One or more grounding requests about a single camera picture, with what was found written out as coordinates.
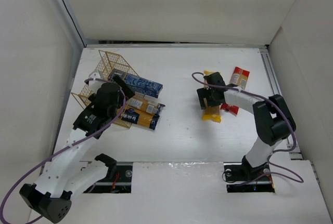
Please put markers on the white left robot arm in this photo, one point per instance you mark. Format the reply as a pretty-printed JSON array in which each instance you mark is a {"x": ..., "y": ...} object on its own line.
[{"x": 51, "y": 195}]

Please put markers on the gold wire mesh shelf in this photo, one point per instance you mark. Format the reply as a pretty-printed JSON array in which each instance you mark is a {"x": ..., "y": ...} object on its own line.
[{"x": 109, "y": 60}]

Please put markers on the dark blue spaghetti bag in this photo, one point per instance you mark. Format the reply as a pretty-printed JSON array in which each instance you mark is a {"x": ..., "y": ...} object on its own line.
[{"x": 138, "y": 117}]

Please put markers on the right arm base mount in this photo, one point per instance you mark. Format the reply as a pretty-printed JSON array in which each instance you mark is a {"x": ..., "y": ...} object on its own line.
[{"x": 240, "y": 180}]

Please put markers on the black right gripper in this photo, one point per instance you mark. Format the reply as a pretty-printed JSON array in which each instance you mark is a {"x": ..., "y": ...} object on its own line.
[{"x": 203, "y": 97}]

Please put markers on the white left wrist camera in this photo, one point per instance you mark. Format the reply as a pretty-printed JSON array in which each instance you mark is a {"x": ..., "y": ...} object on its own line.
[{"x": 95, "y": 74}]

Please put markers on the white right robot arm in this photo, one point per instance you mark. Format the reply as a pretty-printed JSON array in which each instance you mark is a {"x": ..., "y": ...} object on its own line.
[{"x": 273, "y": 121}]

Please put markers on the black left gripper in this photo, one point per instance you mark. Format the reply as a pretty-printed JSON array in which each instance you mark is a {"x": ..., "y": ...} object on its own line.
[{"x": 124, "y": 88}]

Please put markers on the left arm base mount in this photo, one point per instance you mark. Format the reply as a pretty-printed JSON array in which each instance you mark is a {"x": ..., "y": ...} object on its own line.
[{"x": 120, "y": 183}]

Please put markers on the blue pasta box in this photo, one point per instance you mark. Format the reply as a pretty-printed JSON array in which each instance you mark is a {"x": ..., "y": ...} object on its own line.
[{"x": 138, "y": 84}]

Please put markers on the aluminium frame rail right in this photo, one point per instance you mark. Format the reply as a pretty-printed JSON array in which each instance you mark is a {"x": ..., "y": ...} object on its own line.
[{"x": 291, "y": 145}]

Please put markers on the aluminium frame post left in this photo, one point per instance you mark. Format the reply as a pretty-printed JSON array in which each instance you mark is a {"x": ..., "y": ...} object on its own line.
[{"x": 71, "y": 22}]

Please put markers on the red spaghetti bag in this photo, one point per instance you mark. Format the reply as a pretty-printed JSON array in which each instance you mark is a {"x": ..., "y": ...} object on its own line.
[{"x": 238, "y": 78}]

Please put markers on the yellow pasta bag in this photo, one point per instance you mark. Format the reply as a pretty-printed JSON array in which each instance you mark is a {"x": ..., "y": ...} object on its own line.
[{"x": 212, "y": 113}]

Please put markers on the blue-topped spaghetti bag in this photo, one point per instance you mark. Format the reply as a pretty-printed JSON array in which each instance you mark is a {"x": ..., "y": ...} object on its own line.
[{"x": 150, "y": 107}]

